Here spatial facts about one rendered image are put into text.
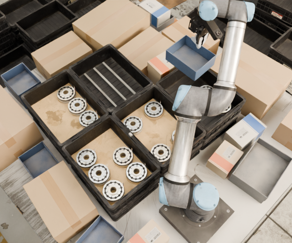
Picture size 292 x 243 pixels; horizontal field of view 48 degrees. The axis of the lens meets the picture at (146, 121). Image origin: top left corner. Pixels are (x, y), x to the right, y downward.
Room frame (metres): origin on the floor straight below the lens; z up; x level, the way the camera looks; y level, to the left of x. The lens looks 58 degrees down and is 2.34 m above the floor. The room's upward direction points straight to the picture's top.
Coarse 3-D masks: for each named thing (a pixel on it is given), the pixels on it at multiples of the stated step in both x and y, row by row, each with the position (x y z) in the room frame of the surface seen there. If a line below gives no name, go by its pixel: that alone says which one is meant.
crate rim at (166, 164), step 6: (138, 96) 1.02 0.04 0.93; (168, 96) 1.02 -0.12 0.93; (120, 108) 0.94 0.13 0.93; (114, 114) 0.91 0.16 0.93; (198, 126) 0.83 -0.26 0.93; (204, 132) 0.80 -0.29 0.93; (198, 138) 0.77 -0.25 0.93; (150, 156) 0.67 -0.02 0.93; (168, 162) 0.64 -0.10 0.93; (162, 168) 0.62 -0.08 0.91
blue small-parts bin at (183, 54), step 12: (168, 48) 1.16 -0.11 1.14; (180, 48) 1.22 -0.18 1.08; (192, 48) 1.21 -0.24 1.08; (204, 48) 1.16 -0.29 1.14; (168, 60) 1.14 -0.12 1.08; (180, 60) 1.08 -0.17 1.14; (192, 60) 1.14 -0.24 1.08; (204, 60) 1.14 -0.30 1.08; (192, 72) 1.02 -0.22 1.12; (204, 72) 1.06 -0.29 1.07
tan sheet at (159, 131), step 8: (144, 104) 1.04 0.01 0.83; (136, 112) 0.98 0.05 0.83; (144, 120) 0.93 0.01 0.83; (152, 120) 0.93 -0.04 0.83; (160, 120) 0.93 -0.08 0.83; (168, 120) 0.93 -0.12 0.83; (144, 128) 0.88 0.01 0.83; (152, 128) 0.88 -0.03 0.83; (160, 128) 0.88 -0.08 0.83; (168, 128) 0.88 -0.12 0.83; (136, 136) 0.83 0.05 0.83; (144, 136) 0.83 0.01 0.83; (152, 136) 0.83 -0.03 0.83; (160, 136) 0.83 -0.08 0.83; (168, 136) 0.83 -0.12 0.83; (144, 144) 0.79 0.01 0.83; (152, 144) 0.79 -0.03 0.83; (168, 144) 0.79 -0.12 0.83
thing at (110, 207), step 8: (104, 120) 0.87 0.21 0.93; (112, 120) 0.87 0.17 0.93; (120, 128) 0.82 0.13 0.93; (80, 136) 0.78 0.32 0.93; (128, 136) 0.78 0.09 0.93; (136, 144) 0.74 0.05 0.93; (64, 152) 0.69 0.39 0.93; (144, 152) 0.69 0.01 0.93; (72, 160) 0.66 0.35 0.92; (152, 160) 0.65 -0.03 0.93; (80, 168) 0.61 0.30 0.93; (152, 176) 0.57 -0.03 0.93; (144, 184) 0.54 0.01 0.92; (96, 192) 0.50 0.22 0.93; (128, 192) 0.49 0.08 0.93; (104, 200) 0.46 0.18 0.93; (120, 200) 0.46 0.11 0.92; (112, 208) 0.42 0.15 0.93
